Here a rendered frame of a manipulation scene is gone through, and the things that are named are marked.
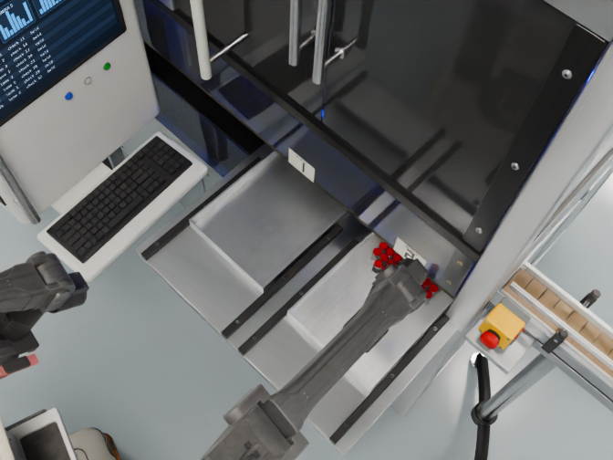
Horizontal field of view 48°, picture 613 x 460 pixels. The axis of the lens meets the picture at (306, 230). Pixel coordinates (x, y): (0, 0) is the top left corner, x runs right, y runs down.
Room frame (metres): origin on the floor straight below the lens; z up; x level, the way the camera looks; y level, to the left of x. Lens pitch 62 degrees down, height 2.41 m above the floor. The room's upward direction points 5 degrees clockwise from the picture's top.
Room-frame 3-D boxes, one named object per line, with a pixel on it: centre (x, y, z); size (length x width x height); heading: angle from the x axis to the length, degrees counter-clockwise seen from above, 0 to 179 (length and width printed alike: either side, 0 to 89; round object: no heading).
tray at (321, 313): (0.62, -0.18, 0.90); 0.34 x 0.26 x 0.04; 141
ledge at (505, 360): (0.58, -0.49, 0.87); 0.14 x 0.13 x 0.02; 141
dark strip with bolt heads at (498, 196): (0.63, -0.32, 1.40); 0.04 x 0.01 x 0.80; 51
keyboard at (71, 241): (0.90, 0.50, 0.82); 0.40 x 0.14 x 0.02; 145
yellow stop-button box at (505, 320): (0.56, -0.45, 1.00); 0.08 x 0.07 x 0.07; 141
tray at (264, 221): (0.84, 0.08, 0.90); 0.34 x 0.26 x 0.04; 141
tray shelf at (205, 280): (0.68, 0.00, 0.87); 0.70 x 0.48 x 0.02; 51
